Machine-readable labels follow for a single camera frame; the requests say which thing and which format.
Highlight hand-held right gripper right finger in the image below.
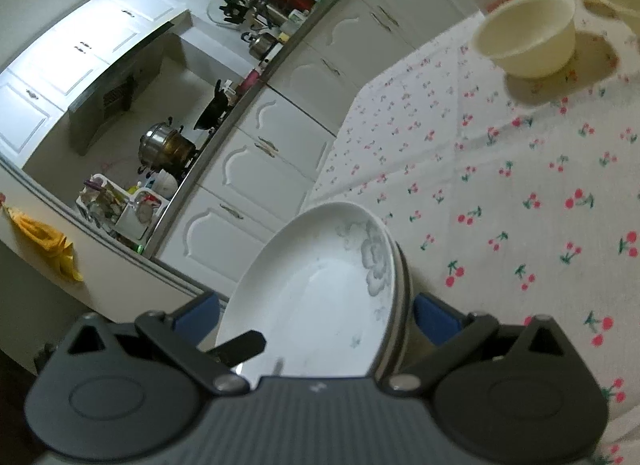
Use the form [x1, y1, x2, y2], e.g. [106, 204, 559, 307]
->
[389, 293, 581, 392]

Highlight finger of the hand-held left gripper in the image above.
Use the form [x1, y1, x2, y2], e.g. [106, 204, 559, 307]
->
[207, 330, 267, 367]

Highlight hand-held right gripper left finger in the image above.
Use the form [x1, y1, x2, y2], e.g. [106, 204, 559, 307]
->
[57, 292, 249, 394]

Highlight green floral plate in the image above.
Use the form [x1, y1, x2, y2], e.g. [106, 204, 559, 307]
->
[372, 240, 415, 381]

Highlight white plate with grey flower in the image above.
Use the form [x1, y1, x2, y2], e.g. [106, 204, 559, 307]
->
[215, 201, 401, 378]

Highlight white utensil drainer rack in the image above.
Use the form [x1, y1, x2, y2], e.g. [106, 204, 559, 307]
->
[75, 172, 171, 246]

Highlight white base cabinets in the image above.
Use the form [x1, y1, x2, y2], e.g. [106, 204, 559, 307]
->
[150, 0, 481, 306]

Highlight yellow cloth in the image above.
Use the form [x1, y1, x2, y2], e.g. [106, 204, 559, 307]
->
[2, 202, 85, 282]

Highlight steel steamer pot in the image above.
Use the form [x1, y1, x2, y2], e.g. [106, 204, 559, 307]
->
[139, 117, 198, 173]

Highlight black wok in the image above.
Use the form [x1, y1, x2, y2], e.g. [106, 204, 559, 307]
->
[192, 79, 236, 133]

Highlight grey kitchen countertop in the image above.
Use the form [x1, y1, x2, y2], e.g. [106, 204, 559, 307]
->
[135, 0, 396, 261]

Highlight steel range hood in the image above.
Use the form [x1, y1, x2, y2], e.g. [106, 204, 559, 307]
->
[67, 10, 193, 156]

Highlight steel kettle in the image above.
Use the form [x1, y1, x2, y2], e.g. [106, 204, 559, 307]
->
[241, 31, 278, 60]

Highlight white wall cabinets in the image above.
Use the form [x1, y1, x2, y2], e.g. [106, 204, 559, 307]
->
[0, 0, 176, 166]

